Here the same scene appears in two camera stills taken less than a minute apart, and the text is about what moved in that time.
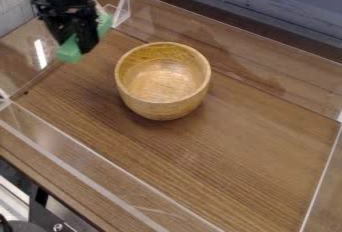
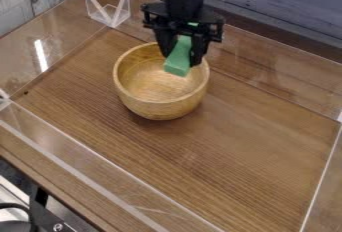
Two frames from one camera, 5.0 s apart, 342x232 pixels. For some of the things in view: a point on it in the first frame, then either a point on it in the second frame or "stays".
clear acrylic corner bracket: (119, 13) stays
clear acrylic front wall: (103, 190) stays
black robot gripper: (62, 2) → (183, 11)
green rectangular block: (69, 51) → (178, 65)
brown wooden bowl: (162, 79) stays
